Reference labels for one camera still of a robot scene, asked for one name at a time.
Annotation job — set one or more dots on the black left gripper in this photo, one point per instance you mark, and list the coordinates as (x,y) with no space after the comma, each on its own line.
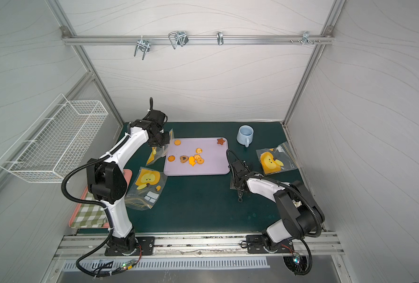
(162,140)

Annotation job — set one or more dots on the metal hook clamp right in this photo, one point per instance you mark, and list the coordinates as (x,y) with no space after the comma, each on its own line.
(305,40)

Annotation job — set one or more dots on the metal hook clamp small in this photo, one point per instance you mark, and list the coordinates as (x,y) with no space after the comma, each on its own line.
(220,38)

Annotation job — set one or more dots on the aluminium cross rail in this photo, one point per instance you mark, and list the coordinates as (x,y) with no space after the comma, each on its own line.
(194,40)

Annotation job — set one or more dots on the metal hook clamp left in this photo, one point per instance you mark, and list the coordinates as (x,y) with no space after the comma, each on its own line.
(142,48)

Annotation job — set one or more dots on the light blue ceramic mug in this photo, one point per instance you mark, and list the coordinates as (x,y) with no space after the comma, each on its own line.
(245,135)

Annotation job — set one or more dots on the clear resealable bag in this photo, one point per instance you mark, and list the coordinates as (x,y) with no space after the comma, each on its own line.
(276,160)

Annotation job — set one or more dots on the resealable bag with duck print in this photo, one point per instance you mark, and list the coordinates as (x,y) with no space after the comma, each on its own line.
(146,190)

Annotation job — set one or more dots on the lilac plastic tray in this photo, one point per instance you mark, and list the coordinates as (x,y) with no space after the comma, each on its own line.
(214,155)

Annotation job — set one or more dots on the pink tray with checked cloth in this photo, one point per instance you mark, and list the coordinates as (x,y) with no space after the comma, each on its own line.
(89,216)

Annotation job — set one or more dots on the brown heart cookie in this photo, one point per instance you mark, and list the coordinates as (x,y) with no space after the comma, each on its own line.
(184,159)

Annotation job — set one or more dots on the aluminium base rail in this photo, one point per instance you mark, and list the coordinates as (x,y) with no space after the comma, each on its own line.
(192,244)

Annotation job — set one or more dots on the metal hook clamp middle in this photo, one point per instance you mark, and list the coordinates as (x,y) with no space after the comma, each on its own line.
(178,38)

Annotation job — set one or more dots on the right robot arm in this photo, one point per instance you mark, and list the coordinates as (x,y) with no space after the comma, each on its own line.
(300,215)

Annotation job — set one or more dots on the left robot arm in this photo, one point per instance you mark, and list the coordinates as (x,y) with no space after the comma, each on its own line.
(109,187)

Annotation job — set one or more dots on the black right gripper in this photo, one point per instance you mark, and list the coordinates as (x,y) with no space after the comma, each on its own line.
(237,170)

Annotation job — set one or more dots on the resealable bag table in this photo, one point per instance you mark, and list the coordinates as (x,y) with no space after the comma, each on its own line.
(160,152)

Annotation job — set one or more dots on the white wire basket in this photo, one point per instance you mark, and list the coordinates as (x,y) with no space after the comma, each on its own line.
(56,142)

